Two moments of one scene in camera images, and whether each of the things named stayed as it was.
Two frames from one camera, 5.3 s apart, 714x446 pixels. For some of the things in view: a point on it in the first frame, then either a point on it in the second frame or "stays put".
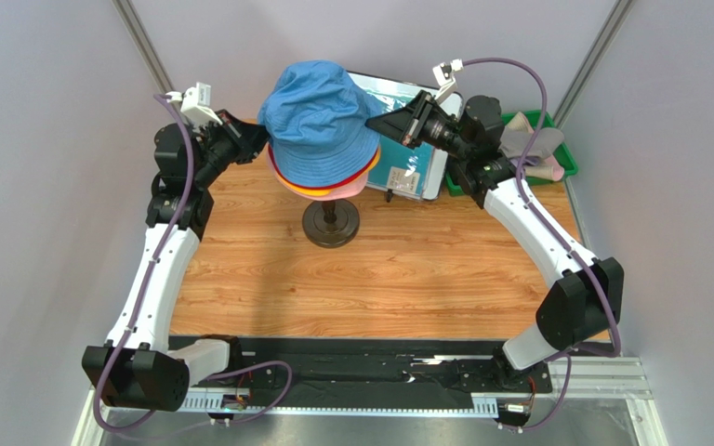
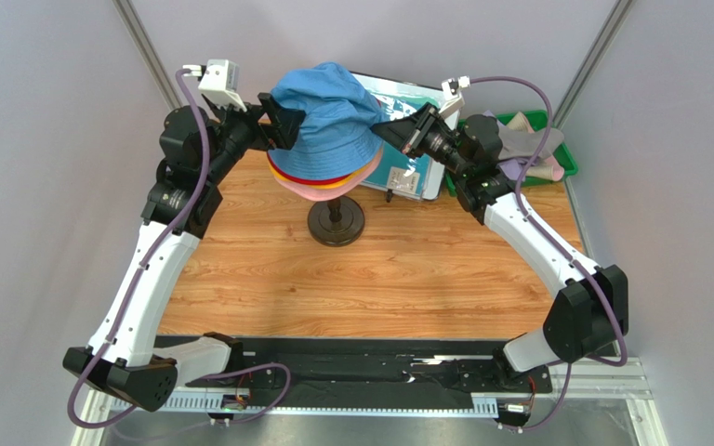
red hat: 319,188 → 303,180
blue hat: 315,115 stays put
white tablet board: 398,168 stays put
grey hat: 518,143 stays put
